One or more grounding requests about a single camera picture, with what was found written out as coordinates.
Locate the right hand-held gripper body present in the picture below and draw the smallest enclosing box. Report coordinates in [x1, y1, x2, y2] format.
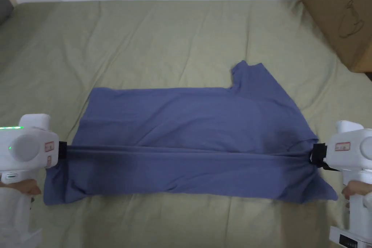
[312, 119, 372, 248]

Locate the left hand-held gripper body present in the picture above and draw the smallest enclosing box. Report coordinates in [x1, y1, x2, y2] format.
[0, 113, 68, 248]

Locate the dark blue shirt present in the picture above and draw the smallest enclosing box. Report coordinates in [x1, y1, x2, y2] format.
[43, 60, 339, 207]

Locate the person's right hand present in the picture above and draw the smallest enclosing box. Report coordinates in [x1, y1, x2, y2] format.
[341, 180, 372, 200]

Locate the person's left hand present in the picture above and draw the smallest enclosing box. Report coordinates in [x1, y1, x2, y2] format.
[0, 179, 42, 196]

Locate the brown cardboard carton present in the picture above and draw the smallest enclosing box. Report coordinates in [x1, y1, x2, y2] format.
[300, 0, 372, 73]

